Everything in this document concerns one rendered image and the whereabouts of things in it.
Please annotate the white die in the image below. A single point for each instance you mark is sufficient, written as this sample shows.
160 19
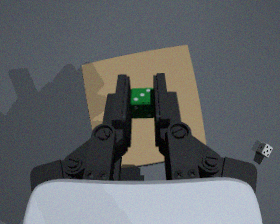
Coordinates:
264 149

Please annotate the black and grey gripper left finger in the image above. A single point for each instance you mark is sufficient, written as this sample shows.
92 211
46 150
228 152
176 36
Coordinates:
109 141

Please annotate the tan flat mat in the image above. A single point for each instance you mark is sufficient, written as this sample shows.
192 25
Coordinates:
100 78

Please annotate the green die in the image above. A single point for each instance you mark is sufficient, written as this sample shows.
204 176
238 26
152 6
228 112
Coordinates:
142 103

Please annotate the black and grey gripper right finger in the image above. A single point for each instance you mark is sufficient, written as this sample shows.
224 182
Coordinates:
189 158

